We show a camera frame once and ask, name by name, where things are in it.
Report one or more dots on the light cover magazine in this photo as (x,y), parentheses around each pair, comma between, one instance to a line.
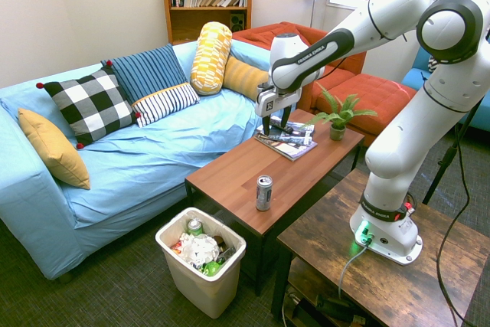
(294,152)

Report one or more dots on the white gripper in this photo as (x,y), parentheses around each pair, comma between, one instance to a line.
(276,103)

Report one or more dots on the dark cover magazine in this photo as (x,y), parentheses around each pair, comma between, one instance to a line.
(302,136)

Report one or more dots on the black white checkered pillow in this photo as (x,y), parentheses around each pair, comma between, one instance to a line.
(90,105)

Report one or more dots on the plain mustard pillow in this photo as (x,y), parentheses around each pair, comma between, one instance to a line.
(53,147)

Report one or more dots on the dark rustic wooden table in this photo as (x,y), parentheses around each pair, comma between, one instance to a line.
(383,288)

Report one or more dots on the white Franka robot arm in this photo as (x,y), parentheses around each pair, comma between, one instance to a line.
(402,143)

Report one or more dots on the crumpled white paper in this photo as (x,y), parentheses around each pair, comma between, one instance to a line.
(199,248)

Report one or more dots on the wooden bookshelf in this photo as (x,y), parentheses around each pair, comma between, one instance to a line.
(206,20)

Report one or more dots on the blue striped pillow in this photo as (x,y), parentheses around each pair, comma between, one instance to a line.
(153,74)

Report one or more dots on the potted green fern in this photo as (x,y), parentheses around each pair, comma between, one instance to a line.
(337,131)

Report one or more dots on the black speaker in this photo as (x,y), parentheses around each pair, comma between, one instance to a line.
(237,22)

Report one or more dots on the small striped cushion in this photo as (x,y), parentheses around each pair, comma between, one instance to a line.
(432,63)

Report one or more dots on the black remote control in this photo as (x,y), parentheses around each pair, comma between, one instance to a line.
(285,128)

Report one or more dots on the light blue sofa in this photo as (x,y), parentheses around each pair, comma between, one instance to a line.
(153,158)

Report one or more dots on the black box under table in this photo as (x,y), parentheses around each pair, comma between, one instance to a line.
(337,306)

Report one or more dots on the mustard ribbed pillow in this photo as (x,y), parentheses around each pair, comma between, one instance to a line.
(241,76)

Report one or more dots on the reddish wooden coffee table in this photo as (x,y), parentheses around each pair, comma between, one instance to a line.
(237,177)

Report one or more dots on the silver drink can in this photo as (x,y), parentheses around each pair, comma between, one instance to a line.
(264,195)

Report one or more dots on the orange ottoman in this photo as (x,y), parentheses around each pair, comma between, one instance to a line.
(383,93)

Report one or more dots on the black tripod stand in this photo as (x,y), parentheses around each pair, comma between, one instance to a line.
(440,170)

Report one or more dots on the red orange snack wrapper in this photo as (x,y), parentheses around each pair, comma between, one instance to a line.
(177,247)

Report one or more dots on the green trash item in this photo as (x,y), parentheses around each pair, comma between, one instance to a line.
(211,269)

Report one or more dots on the green drink can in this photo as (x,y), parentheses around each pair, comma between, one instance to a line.
(194,227)

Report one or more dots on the blue armchair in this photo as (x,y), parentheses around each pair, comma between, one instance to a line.
(415,74)

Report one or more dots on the yellow white patterned bolster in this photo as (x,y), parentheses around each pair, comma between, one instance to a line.
(210,59)

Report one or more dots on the white plastic trash bin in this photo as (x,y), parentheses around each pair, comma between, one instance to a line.
(206,292)

